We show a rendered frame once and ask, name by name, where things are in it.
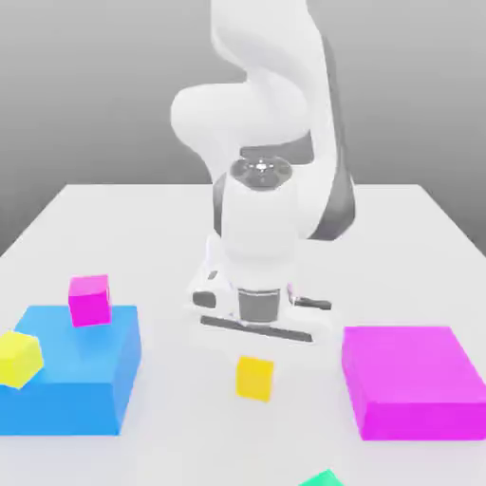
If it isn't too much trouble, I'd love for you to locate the small pale yellow cube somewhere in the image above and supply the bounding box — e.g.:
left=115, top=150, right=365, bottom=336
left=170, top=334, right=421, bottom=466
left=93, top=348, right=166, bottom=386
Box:
left=0, top=329, right=45, bottom=391

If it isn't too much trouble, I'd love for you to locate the small green cube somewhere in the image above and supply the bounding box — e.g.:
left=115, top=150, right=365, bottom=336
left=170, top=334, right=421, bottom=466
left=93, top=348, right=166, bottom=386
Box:
left=298, top=469, right=346, bottom=486

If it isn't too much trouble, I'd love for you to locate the small golden yellow cube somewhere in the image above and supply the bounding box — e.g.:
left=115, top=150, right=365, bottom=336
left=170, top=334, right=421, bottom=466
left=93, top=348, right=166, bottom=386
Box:
left=234, top=355, right=275, bottom=403

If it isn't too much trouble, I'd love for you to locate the large magenta box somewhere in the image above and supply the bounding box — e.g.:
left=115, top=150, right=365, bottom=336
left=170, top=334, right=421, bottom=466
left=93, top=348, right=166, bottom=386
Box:
left=340, top=325, right=486, bottom=442

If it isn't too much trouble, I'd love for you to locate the small magenta cube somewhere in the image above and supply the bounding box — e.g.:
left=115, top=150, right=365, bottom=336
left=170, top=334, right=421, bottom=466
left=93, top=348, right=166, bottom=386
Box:
left=67, top=273, right=113, bottom=328

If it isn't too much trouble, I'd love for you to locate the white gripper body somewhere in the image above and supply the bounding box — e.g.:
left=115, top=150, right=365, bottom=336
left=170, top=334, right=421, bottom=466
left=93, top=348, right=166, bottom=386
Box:
left=185, top=306, right=335, bottom=351

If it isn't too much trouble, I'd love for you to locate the large blue box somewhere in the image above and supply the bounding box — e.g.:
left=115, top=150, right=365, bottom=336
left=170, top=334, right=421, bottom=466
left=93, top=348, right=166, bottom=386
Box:
left=0, top=305, right=143, bottom=437

